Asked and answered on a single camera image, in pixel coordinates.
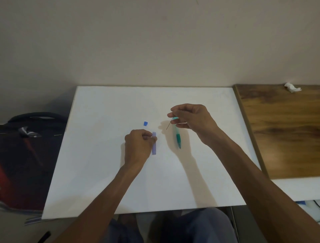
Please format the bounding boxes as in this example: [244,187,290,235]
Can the person's right hand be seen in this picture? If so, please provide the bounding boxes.
[167,103,220,147]

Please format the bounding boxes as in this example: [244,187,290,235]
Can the person's left hand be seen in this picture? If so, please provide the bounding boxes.
[124,129,157,171]

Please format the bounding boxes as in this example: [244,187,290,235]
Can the teal mechanical pencil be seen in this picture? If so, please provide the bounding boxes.
[172,116,182,150]

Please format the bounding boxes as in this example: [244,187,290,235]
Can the person's left forearm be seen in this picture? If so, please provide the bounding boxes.
[54,164,147,243]

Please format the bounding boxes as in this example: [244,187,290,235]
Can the person's right forearm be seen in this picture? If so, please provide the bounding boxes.
[202,128,320,243]

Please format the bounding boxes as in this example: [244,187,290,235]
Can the person's legs in jeans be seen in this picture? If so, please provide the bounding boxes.
[107,207,238,243]

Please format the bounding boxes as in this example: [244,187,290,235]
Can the brown wooden board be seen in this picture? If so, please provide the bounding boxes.
[234,84,320,180]

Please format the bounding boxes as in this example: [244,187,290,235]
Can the crumpled white tissue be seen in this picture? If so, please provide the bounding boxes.
[284,82,302,93]

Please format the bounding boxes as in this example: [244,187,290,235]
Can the white tag on bag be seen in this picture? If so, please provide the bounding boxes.
[19,126,42,138]

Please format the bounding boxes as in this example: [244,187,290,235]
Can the black and red bag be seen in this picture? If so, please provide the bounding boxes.
[0,112,69,213]

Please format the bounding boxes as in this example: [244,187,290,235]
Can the striped cloth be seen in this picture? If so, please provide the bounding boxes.
[24,216,50,226]

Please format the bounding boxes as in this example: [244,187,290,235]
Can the black object on floor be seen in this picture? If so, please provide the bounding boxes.
[37,231,52,243]

